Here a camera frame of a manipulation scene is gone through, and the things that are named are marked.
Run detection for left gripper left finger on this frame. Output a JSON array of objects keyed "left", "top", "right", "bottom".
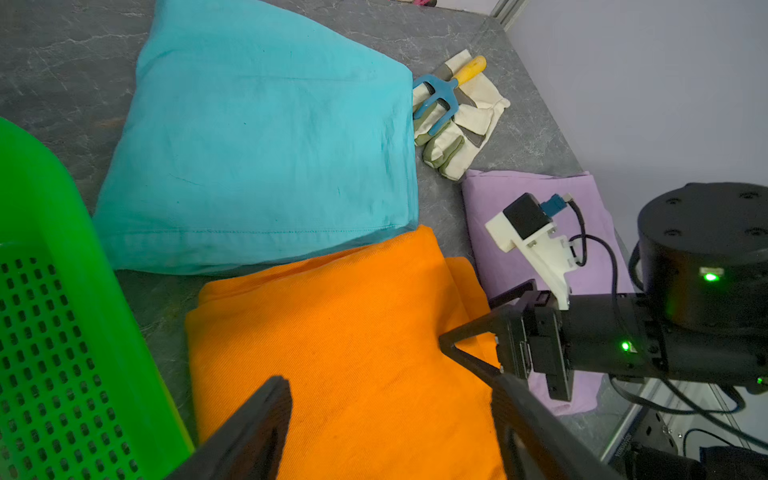
[{"left": 168, "top": 376, "right": 293, "bottom": 480}]

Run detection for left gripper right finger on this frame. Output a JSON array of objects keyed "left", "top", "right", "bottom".
[{"left": 491, "top": 374, "right": 620, "bottom": 479}]

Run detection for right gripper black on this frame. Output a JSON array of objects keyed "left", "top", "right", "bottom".
[{"left": 438, "top": 279, "right": 574, "bottom": 402}]

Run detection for purple pants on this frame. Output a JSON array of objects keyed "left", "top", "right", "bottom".
[{"left": 440, "top": 170, "right": 634, "bottom": 415}]

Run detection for orange pants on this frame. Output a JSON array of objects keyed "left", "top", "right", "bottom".
[{"left": 186, "top": 227, "right": 504, "bottom": 479}]

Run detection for green plastic basket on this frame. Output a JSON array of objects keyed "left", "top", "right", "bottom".
[{"left": 1, "top": 121, "right": 194, "bottom": 479}]

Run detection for teal pants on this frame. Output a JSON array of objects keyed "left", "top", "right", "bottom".
[{"left": 93, "top": 1, "right": 419, "bottom": 275}]

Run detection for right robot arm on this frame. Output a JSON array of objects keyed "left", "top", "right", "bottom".
[{"left": 439, "top": 182, "right": 767, "bottom": 401}]

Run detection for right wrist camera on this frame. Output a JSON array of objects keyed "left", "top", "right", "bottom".
[{"left": 485, "top": 193, "right": 579, "bottom": 311}]

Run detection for blue hand fork yellow handle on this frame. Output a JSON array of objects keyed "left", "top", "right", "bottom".
[{"left": 413, "top": 56, "right": 487, "bottom": 136}]

